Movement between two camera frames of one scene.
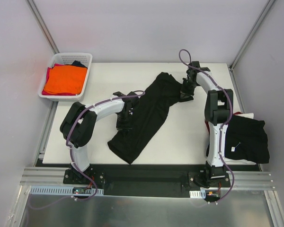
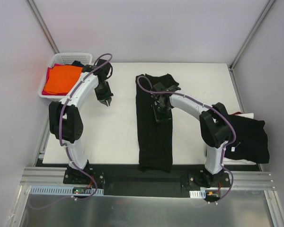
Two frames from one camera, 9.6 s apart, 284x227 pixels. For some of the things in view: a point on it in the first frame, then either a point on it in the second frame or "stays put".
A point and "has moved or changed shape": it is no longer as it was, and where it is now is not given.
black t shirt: [148, 114] has moved or changed shape
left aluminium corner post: [43, 26] stays put
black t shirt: [246, 140] stays put
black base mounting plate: [144, 180] stays put
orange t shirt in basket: [66, 79] stays put
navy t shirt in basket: [77, 63] stays put
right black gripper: [185, 93] → [163, 116]
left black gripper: [122, 125] → [103, 96]
